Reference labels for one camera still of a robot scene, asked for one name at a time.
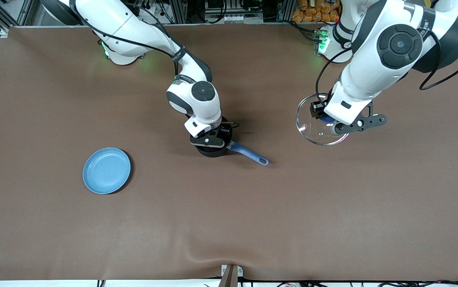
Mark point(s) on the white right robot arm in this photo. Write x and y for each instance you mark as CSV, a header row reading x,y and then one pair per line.
x,y
133,28

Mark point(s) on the blue round plate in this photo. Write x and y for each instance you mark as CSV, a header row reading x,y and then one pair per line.
x,y
107,171

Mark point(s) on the aluminium frame post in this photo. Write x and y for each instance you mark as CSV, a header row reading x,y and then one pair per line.
x,y
287,10
181,10

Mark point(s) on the pile of orange toy food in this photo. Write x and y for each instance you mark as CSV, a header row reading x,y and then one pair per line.
x,y
312,12

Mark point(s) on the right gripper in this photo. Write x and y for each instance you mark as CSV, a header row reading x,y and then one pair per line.
x,y
225,132

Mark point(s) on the metal table edge bracket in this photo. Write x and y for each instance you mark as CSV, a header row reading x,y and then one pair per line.
x,y
231,277

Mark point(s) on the white power strip with plugs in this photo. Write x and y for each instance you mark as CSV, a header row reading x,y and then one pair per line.
x,y
145,11

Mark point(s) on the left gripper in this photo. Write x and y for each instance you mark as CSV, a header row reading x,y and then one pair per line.
x,y
316,109

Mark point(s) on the grey connector strip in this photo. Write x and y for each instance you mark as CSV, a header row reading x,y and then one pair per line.
x,y
229,18

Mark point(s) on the brown table mat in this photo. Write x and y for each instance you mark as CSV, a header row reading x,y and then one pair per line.
x,y
332,199

